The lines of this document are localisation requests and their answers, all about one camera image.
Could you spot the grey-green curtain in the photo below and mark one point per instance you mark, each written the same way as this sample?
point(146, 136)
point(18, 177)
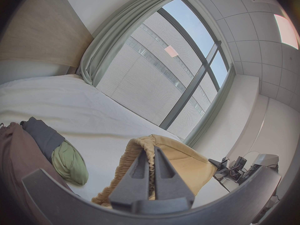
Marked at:
point(105, 46)

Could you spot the brown garment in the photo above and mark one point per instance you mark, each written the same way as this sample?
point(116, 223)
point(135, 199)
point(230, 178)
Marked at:
point(18, 153)

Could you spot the window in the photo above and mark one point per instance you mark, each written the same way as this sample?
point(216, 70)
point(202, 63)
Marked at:
point(152, 78)

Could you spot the bed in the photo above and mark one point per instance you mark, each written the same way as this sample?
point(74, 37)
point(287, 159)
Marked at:
point(70, 106)

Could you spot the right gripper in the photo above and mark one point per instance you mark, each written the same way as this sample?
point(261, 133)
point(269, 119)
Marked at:
point(224, 169)

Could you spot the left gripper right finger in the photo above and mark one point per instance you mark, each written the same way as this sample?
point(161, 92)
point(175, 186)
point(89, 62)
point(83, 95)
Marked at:
point(168, 186)

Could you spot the green garment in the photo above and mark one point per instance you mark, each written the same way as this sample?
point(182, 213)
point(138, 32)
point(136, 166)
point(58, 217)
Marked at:
point(70, 165)

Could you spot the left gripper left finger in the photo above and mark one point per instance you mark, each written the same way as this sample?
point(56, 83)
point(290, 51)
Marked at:
point(131, 184)

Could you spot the tan shorts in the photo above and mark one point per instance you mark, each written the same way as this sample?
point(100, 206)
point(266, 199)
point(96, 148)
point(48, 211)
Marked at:
point(187, 165)

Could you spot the black garment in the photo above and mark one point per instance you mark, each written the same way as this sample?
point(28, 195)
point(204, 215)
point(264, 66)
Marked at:
point(44, 137)

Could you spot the ceiling light panel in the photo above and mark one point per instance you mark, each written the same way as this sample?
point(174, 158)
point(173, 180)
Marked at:
point(287, 30)

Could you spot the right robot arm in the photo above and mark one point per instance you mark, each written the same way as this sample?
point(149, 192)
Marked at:
point(264, 162)

